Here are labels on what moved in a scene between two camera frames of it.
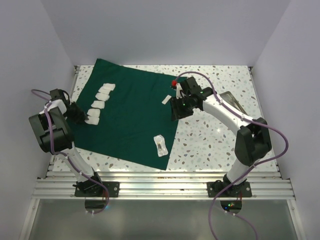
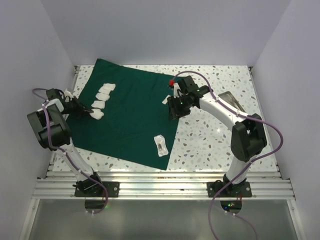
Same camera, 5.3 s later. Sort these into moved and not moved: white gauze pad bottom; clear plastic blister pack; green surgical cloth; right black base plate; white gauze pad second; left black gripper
Moved: left black gripper; white gauze pad bottom
Not moved: right black base plate; clear plastic blister pack; green surgical cloth; white gauze pad second
